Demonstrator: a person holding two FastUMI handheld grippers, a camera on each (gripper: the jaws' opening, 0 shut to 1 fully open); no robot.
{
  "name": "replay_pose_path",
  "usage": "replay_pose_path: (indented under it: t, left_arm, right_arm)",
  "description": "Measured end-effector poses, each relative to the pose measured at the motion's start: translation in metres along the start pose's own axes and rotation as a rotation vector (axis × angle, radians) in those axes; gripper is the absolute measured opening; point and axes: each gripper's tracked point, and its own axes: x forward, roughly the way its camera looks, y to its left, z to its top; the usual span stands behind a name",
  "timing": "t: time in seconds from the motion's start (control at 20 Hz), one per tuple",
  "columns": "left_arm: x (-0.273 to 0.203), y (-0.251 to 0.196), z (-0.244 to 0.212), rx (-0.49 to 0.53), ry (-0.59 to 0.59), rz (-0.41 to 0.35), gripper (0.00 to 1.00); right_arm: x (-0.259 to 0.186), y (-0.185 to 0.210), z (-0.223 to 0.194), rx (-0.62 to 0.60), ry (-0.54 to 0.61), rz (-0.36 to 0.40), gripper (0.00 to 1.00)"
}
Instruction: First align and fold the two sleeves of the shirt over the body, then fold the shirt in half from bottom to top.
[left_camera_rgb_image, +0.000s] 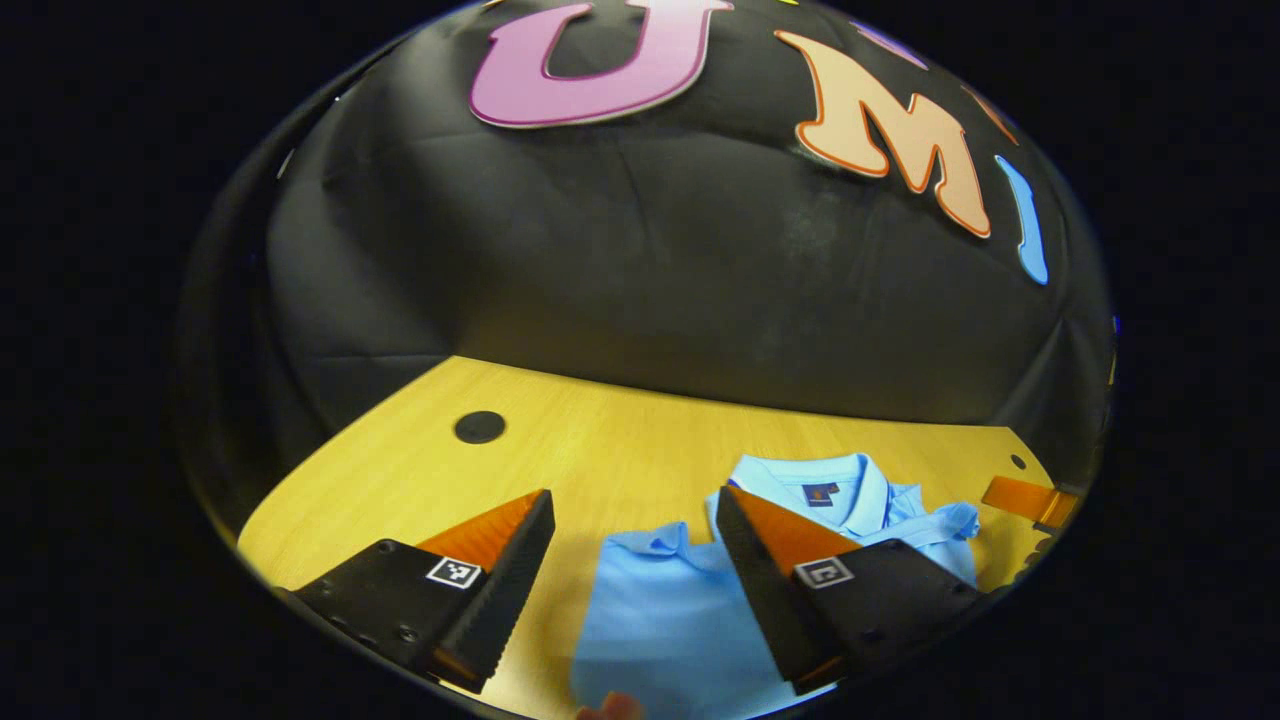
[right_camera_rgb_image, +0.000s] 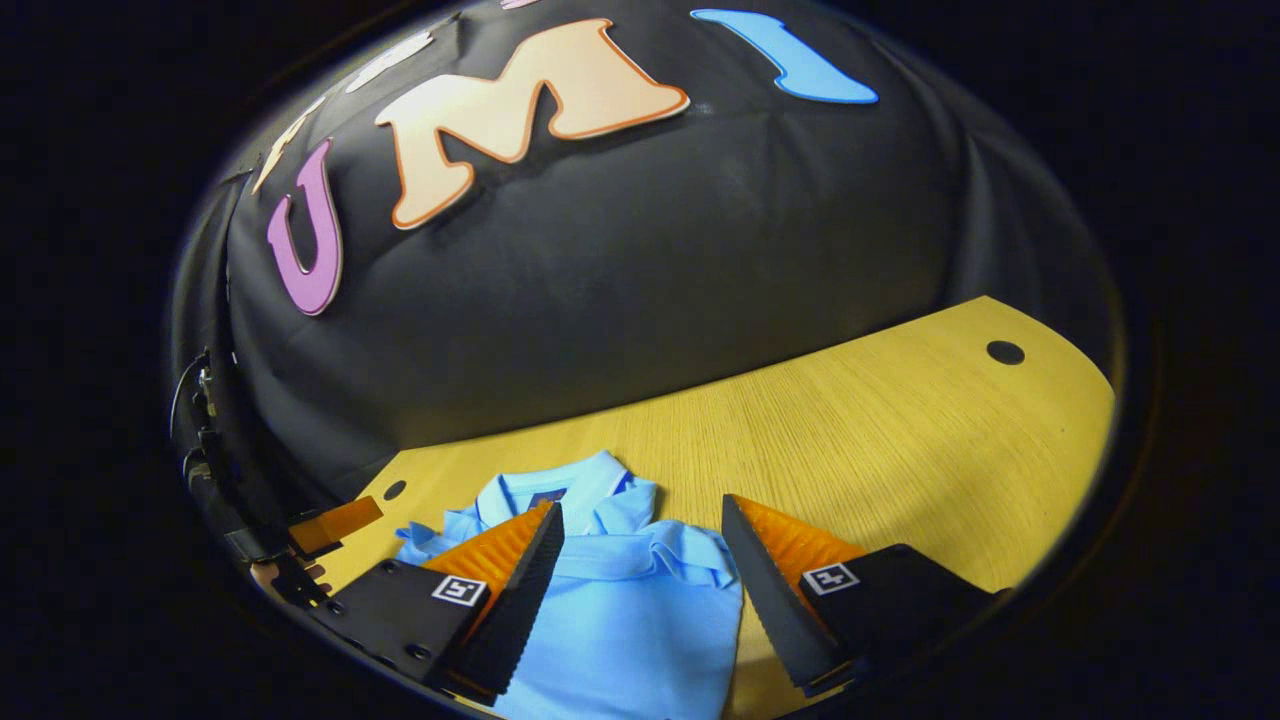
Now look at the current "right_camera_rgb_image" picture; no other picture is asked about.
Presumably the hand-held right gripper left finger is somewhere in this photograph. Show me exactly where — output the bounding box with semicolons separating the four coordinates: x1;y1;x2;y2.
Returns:
306;501;565;698

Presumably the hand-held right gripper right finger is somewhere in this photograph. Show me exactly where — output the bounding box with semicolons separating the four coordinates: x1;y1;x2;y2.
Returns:
720;494;1008;693

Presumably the light blue T-shirt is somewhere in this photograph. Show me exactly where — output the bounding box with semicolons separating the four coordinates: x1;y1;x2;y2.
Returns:
395;450;744;720

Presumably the black backdrop cloth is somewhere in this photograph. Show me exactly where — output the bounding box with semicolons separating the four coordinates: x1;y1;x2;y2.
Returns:
168;0;1116;511

